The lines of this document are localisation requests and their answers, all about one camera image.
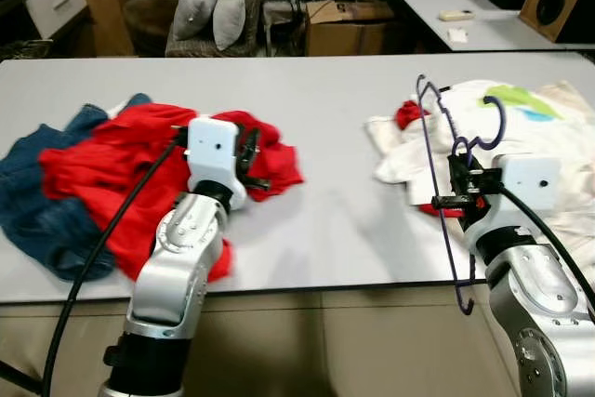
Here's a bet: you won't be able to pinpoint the white drawer cabinet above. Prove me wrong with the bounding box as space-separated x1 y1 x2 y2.
23 0 89 40

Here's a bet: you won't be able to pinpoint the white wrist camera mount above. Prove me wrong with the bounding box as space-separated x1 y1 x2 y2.
186 116 248 212
462 153 562 251

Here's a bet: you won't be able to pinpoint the woven basket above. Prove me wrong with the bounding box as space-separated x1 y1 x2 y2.
0 39 54 61

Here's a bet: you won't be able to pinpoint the dark round basket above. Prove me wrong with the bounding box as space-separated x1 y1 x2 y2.
124 0 178 56

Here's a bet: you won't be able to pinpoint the grey pillow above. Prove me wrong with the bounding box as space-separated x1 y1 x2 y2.
212 0 247 52
172 0 219 42

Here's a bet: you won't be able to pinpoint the dark purple clothes hanger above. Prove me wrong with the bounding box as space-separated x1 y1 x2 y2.
416 74 508 316

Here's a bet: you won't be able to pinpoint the open cardboard box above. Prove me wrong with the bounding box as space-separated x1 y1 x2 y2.
305 0 396 56

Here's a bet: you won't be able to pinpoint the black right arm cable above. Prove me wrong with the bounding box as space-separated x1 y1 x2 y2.
497 188 595 310

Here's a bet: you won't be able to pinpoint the cream garment with green print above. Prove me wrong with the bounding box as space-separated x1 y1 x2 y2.
365 79 595 272

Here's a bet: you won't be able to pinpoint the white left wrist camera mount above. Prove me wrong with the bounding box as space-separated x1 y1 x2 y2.
186 116 248 212

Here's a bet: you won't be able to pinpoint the blue jeans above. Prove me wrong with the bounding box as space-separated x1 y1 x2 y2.
0 93 154 282

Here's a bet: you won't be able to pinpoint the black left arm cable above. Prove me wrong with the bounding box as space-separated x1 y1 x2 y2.
42 132 192 397

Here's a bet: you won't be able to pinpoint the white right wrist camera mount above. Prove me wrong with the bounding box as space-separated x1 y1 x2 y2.
462 153 562 251

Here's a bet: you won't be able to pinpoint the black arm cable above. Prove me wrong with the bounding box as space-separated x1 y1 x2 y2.
42 132 192 397
497 188 595 310

